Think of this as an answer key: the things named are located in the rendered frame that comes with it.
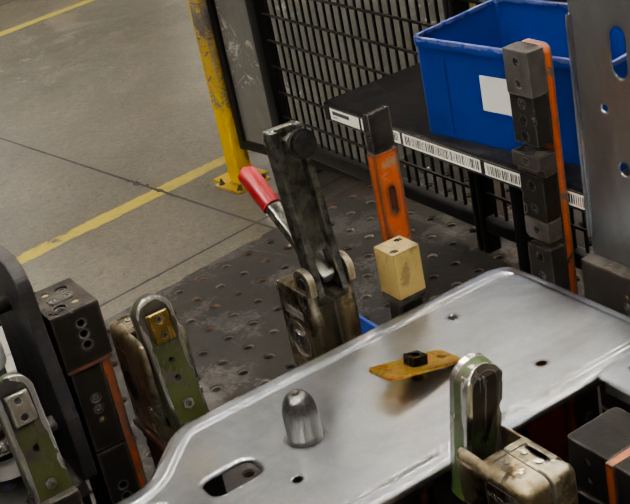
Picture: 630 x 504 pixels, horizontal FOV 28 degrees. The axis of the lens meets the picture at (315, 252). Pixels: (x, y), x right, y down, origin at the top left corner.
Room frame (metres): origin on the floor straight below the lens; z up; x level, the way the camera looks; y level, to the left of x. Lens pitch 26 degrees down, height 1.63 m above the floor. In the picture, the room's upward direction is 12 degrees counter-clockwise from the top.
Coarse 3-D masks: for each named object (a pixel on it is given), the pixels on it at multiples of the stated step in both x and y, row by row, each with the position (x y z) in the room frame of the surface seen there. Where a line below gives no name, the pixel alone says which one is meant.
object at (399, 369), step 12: (396, 360) 1.00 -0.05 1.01; (408, 360) 0.99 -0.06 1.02; (420, 360) 0.98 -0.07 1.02; (432, 360) 0.99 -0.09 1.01; (444, 360) 0.99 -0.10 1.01; (456, 360) 0.99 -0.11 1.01; (372, 372) 0.98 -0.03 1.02; (384, 372) 0.97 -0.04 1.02; (396, 372) 0.97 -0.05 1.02; (408, 372) 0.97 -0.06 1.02; (420, 372) 0.97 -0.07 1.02
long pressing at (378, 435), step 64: (448, 320) 1.08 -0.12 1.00; (512, 320) 1.05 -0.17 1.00; (576, 320) 1.03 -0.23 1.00; (320, 384) 1.01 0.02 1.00; (384, 384) 0.99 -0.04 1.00; (448, 384) 0.96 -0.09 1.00; (512, 384) 0.94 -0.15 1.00; (576, 384) 0.93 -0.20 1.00; (192, 448) 0.95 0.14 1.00; (256, 448) 0.93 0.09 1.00; (320, 448) 0.91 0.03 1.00; (384, 448) 0.89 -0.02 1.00; (448, 448) 0.87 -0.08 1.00
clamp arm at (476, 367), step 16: (464, 368) 0.80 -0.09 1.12; (480, 368) 0.80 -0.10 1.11; (496, 368) 0.81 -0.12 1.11; (464, 384) 0.80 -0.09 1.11; (480, 384) 0.80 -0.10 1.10; (496, 384) 0.81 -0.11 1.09; (464, 400) 0.80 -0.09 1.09; (480, 400) 0.80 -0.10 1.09; (496, 400) 0.81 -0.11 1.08; (464, 416) 0.80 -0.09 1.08; (480, 416) 0.80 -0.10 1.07; (496, 416) 0.81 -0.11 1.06; (464, 432) 0.80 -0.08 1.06; (480, 432) 0.81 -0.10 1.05; (496, 432) 0.82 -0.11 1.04; (480, 448) 0.81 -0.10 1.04; (496, 448) 0.82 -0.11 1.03
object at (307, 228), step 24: (264, 144) 1.13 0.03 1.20; (288, 144) 1.10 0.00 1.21; (312, 144) 1.10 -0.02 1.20; (288, 168) 1.12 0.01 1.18; (312, 168) 1.12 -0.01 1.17; (288, 192) 1.11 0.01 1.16; (312, 192) 1.12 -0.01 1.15; (288, 216) 1.12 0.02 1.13; (312, 216) 1.12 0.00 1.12; (312, 240) 1.11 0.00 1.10; (312, 264) 1.10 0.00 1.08; (336, 264) 1.11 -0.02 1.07
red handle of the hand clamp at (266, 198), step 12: (252, 168) 1.21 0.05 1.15; (240, 180) 1.21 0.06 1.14; (252, 180) 1.20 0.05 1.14; (264, 180) 1.20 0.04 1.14; (252, 192) 1.19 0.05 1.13; (264, 192) 1.19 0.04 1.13; (264, 204) 1.18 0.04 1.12; (276, 204) 1.18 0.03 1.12; (276, 216) 1.16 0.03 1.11; (288, 228) 1.15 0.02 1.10; (288, 240) 1.15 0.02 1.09; (324, 264) 1.11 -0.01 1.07; (324, 276) 1.10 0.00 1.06
